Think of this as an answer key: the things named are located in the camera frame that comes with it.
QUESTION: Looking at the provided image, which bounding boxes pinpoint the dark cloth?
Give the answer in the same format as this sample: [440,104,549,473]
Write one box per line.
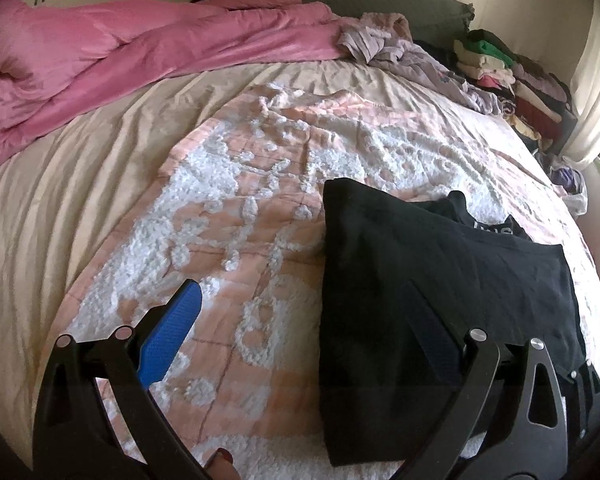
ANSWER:
[412,37,462,69]

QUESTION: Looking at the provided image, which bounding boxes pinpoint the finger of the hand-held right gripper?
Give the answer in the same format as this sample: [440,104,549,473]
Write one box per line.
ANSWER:
[562,357,600,441]

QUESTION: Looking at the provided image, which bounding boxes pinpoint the pink and white tufted blanket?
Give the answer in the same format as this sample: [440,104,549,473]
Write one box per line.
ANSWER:
[40,87,600,480]

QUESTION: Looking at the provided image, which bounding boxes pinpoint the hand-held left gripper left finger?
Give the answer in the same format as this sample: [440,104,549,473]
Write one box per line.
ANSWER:
[31,280,203,480]

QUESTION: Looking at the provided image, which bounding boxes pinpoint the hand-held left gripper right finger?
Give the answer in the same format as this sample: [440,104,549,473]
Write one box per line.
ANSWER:
[395,284,570,480]

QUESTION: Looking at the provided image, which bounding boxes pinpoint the white plastic bag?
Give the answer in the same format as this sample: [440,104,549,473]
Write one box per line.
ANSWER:
[540,152,589,217]

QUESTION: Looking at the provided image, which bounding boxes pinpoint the black shirt with orange patches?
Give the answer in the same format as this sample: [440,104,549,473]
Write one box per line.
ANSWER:
[317,177,600,468]

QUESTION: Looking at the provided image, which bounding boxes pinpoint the person's left hand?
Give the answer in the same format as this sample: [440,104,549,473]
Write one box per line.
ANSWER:
[207,449,242,480]

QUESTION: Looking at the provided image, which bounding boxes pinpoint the stack of folded clothes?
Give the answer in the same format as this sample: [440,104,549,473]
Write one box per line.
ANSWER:
[452,29,578,155]

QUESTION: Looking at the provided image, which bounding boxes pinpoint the lilac crumpled cloth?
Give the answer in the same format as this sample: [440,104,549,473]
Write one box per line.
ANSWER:
[337,25,501,116]

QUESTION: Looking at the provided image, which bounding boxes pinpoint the pink quilt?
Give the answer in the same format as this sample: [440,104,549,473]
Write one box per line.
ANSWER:
[0,0,366,170]

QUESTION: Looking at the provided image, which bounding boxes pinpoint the white curtain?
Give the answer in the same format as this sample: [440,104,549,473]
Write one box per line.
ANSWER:
[561,0,600,172]

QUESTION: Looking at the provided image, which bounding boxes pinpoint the beige bed sheet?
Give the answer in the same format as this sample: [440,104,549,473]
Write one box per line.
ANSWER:
[0,57,588,461]

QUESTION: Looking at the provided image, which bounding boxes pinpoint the pale pink fleece cloth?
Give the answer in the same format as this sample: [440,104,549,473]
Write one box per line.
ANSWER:
[342,12,414,44]

